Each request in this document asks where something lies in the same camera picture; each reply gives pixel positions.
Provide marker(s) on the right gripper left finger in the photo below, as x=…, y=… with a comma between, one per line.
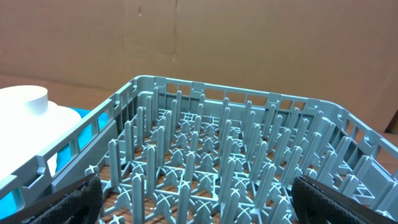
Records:
x=79, y=202

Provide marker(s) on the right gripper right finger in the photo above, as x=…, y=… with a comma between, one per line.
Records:
x=315, y=202

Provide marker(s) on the teal plastic tray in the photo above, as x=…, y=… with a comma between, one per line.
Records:
x=8, y=204

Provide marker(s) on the large white plate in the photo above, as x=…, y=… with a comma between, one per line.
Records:
x=24, y=133

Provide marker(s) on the grey dish rack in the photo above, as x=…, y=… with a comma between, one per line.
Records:
x=178, y=151

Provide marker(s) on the white cup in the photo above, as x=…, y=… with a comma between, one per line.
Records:
x=24, y=102

